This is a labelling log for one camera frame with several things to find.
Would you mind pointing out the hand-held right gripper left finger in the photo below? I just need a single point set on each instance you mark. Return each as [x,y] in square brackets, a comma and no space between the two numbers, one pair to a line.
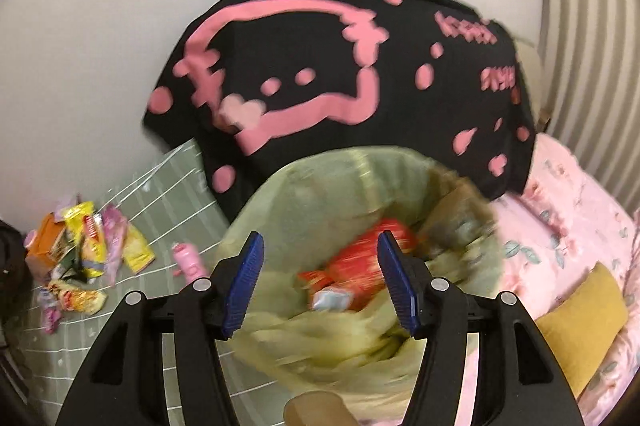
[245,286]

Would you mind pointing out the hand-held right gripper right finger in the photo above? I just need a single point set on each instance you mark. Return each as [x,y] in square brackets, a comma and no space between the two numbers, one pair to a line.
[397,281]

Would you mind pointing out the yellow-green plastic bin bag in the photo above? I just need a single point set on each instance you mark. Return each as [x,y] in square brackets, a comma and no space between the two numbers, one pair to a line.
[320,346]

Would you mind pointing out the red snack packet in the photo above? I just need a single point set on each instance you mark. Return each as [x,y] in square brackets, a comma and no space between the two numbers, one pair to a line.
[360,256]

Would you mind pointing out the small pink bottle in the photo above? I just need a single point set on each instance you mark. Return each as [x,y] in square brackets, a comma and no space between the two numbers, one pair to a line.
[186,258]

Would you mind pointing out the small white blue packet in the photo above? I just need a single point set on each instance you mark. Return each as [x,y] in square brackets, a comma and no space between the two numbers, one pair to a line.
[330,298]

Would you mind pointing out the brown paper packet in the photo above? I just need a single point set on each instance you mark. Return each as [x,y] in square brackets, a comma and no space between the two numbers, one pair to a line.
[450,216]

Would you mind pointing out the green grid bedsheet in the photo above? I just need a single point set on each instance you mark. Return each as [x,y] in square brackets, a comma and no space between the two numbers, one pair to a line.
[165,186]

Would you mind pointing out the pile of colourful snack wrappers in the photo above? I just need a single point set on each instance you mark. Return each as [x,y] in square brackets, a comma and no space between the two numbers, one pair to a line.
[85,251]

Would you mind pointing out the black cloth with pink print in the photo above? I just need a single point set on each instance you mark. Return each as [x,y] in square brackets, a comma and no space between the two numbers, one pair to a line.
[310,126]

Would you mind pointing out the pink floral quilt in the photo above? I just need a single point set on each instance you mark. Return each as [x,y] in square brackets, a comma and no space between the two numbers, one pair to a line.
[565,206]

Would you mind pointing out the mustard yellow pillow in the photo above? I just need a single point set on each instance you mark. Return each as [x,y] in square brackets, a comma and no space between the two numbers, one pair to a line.
[585,326]

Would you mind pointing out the beige headboard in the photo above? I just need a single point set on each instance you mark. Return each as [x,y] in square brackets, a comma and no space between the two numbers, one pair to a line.
[532,76]

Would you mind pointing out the grey striped curtain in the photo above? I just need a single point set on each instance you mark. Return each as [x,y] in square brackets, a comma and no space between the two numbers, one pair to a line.
[590,56]

